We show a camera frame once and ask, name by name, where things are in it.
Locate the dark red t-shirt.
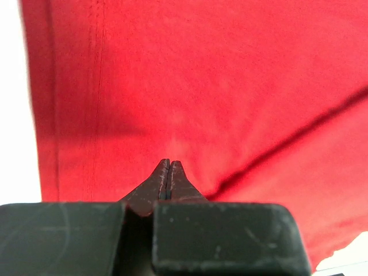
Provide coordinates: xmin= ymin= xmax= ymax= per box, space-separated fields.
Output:
xmin=21 ymin=1 xmax=367 ymax=266

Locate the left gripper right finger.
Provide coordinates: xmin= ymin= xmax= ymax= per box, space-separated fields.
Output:
xmin=168 ymin=160 xmax=207 ymax=201

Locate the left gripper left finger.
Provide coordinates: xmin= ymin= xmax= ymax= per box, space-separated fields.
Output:
xmin=120 ymin=159 xmax=170 ymax=217

